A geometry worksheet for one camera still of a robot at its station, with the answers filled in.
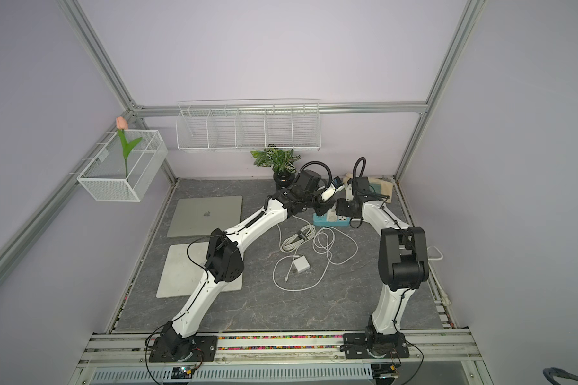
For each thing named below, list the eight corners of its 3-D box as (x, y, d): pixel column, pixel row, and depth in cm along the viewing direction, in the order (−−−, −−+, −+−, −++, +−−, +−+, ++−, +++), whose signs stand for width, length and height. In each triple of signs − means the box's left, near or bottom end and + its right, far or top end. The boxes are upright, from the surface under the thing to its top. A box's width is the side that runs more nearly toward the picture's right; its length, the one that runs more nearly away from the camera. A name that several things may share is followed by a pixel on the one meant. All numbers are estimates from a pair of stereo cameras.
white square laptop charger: (299, 273, 91) (298, 271, 89) (293, 263, 94) (293, 260, 92) (310, 267, 93) (310, 265, 91) (304, 257, 96) (304, 254, 94)
